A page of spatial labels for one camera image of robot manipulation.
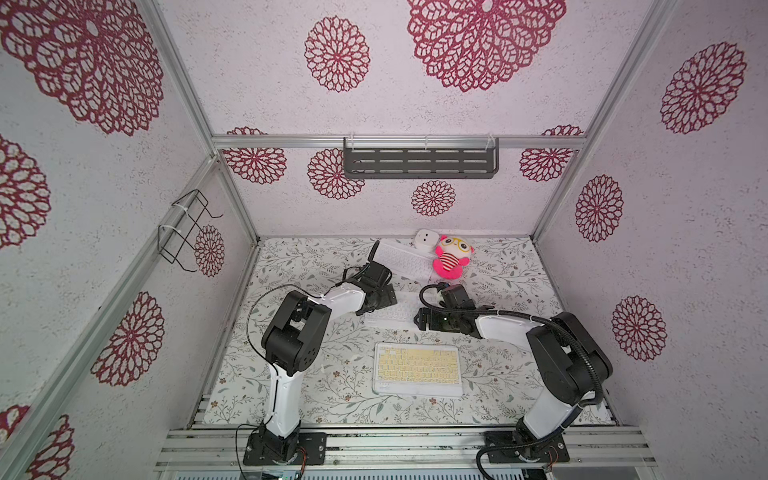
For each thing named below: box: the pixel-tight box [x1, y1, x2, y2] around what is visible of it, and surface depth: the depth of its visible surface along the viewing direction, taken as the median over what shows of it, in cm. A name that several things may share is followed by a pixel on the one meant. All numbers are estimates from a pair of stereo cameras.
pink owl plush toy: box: [432, 235, 474, 280], surface depth 109 cm
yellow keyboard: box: [372, 342, 463, 397], surface depth 87 cm
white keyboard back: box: [374, 240, 435, 282], surface depth 115 cm
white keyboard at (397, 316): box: [364, 289, 425, 331], surface depth 99 cm
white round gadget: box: [414, 229, 440, 252], surface depth 119 cm
